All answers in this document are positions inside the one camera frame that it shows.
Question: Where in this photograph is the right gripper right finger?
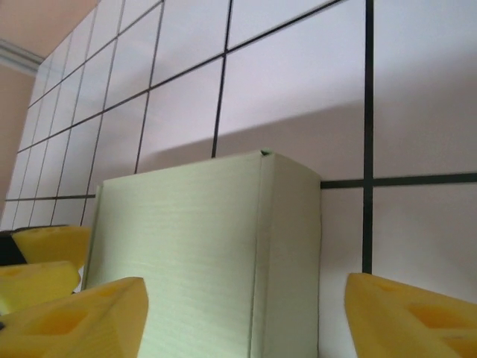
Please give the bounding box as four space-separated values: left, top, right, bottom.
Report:
344 271 477 358

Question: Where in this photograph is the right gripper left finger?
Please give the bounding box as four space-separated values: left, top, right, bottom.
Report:
0 275 150 358

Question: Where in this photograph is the light green cloth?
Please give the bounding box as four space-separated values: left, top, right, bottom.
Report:
80 148 323 358

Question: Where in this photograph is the aluminium frame post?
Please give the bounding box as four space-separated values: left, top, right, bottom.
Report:
0 39 45 74

